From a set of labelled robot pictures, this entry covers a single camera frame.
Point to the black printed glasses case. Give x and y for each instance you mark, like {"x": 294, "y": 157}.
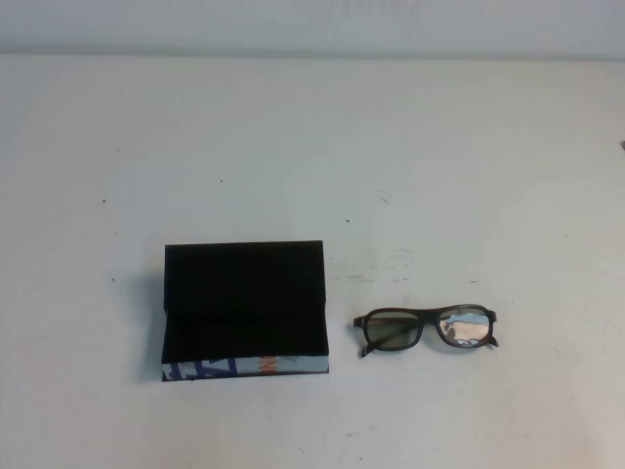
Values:
{"x": 244, "y": 293}

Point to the dark framed glasses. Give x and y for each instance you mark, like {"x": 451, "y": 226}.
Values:
{"x": 390, "y": 332}

